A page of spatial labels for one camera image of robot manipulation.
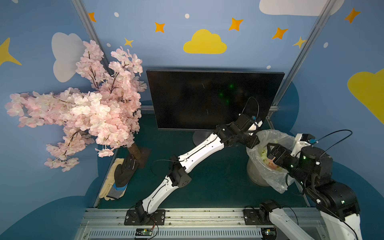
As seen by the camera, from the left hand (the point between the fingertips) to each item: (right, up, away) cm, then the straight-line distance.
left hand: (258, 139), depth 74 cm
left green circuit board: (-57, -46, -2) cm, 73 cm away
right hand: (+2, -2, -12) cm, 13 cm away
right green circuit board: (+5, -47, -1) cm, 48 cm away
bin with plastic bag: (-2, -13, -8) cm, 15 cm away
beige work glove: (-82, -25, +12) cm, 86 cm away
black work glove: (-74, -21, +13) cm, 78 cm away
